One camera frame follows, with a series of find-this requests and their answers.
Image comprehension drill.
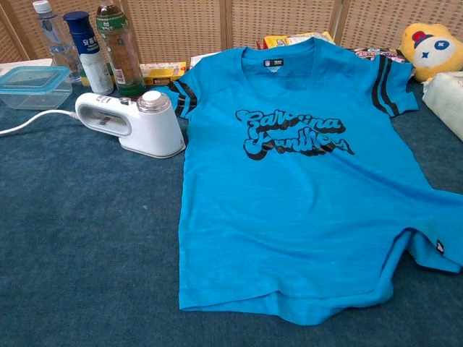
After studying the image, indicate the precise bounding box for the blue Carolina Panthers t-shirt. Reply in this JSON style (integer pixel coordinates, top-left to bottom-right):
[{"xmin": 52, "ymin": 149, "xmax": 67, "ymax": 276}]
[{"xmin": 147, "ymin": 35, "xmax": 463, "ymax": 326}]

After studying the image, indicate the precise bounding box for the white handheld steam iron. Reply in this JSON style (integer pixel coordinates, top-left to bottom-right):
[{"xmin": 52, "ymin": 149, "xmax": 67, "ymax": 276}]
[{"xmin": 75, "ymin": 90, "xmax": 187, "ymax": 159}]

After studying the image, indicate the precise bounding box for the white pink packet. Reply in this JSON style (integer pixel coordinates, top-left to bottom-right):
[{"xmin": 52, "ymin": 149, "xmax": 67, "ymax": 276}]
[{"xmin": 190, "ymin": 54, "xmax": 218, "ymax": 69}]

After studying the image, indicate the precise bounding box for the small yellow box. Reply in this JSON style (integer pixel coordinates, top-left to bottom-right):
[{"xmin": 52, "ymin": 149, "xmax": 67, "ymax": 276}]
[{"xmin": 139, "ymin": 61, "xmax": 187, "ymax": 87}]

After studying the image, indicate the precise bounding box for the yellow snack bag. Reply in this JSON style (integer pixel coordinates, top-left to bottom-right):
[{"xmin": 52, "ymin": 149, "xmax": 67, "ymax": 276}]
[{"xmin": 263, "ymin": 31, "xmax": 336, "ymax": 50}]

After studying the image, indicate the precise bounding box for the dark blue carpeted table surface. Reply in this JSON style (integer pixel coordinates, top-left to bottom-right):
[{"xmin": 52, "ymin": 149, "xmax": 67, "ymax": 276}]
[{"xmin": 0, "ymin": 79, "xmax": 463, "ymax": 347}]

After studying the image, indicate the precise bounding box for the wicker folding screen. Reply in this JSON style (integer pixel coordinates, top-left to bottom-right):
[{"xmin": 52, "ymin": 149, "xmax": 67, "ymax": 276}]
[{"xmin": 0, "ymin": 0, "xmax": 463, "ymax": 68}]

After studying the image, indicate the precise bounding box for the green label tea bottle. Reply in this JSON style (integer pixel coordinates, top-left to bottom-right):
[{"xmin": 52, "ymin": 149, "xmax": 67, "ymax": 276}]
[{"xmin": 95, "ymin": 0, "xmax": 147, "ymax": 99}]

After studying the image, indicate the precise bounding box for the white bottle with blue cap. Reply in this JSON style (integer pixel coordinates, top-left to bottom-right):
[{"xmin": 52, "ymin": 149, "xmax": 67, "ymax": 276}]
[{"xmin": 63, "ymin": 10, "xmax": 115, "ymax": 96}]

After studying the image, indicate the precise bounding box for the black pink snack packet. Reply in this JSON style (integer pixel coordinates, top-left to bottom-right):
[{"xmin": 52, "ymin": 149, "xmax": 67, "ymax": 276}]
[{"xmin": 349, "ymin": 46, "xmax": 408, "ymax": 63}]

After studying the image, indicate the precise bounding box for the clear container with blue lid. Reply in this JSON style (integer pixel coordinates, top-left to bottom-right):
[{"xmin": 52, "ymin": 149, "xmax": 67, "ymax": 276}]
[{"xmin": 0, "ymin": 66, "xmax": 73, "ymax": 111}]

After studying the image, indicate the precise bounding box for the clear water bottle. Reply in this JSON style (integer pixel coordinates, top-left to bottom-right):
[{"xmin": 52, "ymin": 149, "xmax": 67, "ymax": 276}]
[{"xmin": 32, "ymin": 0, "xmax": 82, "ymax": 84}]

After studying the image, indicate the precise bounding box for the long cream tissue pack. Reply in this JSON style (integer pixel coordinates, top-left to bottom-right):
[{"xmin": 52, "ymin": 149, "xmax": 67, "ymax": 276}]
[{"xmin": 422, "ymin": 71, "xmax": 463, "ymax": 142}]

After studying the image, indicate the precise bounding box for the yellow plush toy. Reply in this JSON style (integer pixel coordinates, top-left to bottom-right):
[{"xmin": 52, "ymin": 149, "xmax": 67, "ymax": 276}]
[{"xmin": 397, "ymin": 22, "xmax": 463, "ymax": 83}]

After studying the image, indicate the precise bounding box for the white power cord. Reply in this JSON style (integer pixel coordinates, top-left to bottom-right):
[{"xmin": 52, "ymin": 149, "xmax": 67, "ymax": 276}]
[{"xmin": 0, "ymin": 109, "xmax": 79, "ymax": 137}]

